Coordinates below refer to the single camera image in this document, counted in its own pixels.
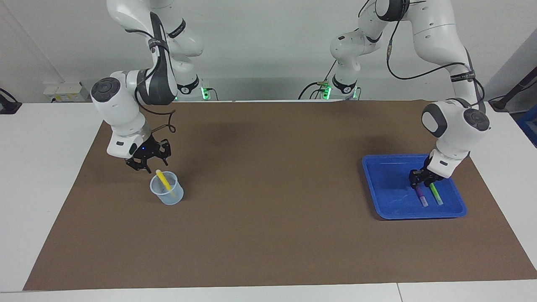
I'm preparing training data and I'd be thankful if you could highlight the blue plastic tray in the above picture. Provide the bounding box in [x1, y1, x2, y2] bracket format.
[362, 154, 467, 220]

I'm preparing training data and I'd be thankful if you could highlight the black table clamp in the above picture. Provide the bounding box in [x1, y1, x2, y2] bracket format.
[0, 88, 22, 115]

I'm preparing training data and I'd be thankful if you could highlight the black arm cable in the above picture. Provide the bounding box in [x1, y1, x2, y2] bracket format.
[359, 0, 486, 105]
[124, 13, 177, 134]

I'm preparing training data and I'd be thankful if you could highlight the brown table mat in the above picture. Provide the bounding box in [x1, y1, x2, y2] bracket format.
[23, 100, 537, 291]

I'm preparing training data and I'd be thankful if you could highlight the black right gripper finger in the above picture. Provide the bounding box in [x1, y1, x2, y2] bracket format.
[125, 156, 152, 174]
[159, 139, 172, 166]

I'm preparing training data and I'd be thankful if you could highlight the clear plastic cup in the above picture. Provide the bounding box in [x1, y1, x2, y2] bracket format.
[150, 171, 184, 206]

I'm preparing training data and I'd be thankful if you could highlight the yellow pen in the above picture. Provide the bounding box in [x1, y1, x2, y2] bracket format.
[156, 169, 172, 193]

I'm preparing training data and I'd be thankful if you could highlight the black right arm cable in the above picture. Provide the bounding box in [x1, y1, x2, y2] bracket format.
[124, 13, 177, 134]

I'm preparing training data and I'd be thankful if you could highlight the green pen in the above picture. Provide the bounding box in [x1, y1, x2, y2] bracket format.
[429, 182, 444, 206]

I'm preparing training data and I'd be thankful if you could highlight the blue box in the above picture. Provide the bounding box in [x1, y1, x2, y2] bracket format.
[516, 105, 537, 147]

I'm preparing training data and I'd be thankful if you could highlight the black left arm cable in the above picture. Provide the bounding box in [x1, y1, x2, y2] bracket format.
[359, 0, 486, 105]

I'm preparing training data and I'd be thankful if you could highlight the white power strip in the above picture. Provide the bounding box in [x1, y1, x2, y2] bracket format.
[42, 81, 91, 103]

